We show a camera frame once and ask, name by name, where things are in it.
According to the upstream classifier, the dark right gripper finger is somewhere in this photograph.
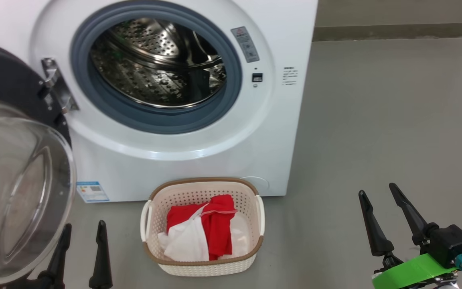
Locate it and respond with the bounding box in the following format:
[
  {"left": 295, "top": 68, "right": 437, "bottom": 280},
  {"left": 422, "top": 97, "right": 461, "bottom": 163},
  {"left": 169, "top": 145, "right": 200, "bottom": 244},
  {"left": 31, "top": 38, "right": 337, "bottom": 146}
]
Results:
[
  {"left": 358, "top": 190, "right": 395, "bottom": 257},
  {"left": 389, "top": 183, "right": 436, "bottom": 246}
]

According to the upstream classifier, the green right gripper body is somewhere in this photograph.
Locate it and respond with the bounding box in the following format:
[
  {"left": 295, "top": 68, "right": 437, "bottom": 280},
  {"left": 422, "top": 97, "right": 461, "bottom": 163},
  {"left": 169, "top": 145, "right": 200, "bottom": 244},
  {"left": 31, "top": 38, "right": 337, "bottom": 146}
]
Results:
[{"left": 371, "top": 253, "right": 460, "bottom": 289}]

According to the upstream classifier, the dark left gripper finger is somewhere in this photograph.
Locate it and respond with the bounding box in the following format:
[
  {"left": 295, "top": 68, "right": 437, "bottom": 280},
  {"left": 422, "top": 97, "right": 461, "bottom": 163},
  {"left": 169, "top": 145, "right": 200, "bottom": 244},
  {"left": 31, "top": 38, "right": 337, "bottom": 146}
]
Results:
[
  {"left": 89, "top": 220, "right": 113, "bottom": 289},
  {"left": 36, "top": 223, "right": 72, "bottom": 289}
]

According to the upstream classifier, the black round glass washer door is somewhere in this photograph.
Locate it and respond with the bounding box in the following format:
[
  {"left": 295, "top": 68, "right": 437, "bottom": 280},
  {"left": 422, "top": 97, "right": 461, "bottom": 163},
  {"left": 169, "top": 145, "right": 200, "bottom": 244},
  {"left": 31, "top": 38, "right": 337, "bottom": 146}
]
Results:
[{"left": 0, "top": 39, "right": 77, "bottom": 285}]

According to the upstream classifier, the red and white garment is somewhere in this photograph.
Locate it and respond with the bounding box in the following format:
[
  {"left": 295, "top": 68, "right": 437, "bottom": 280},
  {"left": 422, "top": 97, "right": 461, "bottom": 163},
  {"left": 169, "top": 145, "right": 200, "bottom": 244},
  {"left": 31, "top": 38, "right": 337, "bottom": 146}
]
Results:
[{"left": 158, "top": 194, "right": 249, "bottom": 262}]

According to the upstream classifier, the cream perforated basket brown rim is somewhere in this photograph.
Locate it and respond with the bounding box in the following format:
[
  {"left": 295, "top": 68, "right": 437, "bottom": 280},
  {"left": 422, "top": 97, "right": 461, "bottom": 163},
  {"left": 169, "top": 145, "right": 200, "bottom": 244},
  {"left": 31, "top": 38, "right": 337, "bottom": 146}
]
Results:
[{"left": 140, "top": 177, "right": 265, "bottom": 277}]

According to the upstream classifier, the white front-load washing machine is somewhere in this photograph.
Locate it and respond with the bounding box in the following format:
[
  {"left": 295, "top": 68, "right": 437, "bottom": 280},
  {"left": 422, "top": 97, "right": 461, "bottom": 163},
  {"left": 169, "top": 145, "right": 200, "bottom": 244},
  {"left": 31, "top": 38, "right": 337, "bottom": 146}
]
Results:
[{"left": 0, "top": 0, "right": 318, "bottom": 203}]

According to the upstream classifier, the metal washing machine door hinge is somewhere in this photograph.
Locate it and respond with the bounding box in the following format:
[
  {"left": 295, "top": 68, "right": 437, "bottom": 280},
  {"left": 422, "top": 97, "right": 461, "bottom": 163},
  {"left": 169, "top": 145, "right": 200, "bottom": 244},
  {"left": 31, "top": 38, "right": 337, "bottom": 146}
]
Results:
[{"left": 41, "top": 57, "right": 80, "bottom": 115}]

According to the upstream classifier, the blue energy label sticker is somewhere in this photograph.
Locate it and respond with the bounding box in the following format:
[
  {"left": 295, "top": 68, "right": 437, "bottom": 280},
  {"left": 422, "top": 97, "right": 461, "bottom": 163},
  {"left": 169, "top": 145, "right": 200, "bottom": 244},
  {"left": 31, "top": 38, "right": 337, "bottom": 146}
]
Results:
[{"left": 76, "top": 181, "right": 110, "bottom": 203}]

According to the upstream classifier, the round white filter cover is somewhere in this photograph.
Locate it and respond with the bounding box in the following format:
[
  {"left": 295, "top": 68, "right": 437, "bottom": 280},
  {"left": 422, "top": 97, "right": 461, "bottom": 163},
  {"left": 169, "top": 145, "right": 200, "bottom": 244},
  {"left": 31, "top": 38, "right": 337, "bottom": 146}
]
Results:
[{"left": 239, "top": 176, "right": 270, "bottom": 195}]

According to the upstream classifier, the small printed text sticker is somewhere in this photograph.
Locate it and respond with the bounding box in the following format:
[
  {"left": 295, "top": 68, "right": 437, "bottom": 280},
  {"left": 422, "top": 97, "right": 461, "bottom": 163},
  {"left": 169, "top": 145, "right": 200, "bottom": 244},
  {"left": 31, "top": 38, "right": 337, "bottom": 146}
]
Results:
[{"left": 282, "top": 66, "right": 299, "bottom": 86}]

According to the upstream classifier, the grey warning sticker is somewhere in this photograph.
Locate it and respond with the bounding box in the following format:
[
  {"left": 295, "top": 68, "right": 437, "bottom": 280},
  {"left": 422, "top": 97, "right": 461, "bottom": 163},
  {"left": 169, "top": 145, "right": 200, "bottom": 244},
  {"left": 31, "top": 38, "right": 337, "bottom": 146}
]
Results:
[{"left": 231, "top": 26, "right": 260, "bottom": 63}]

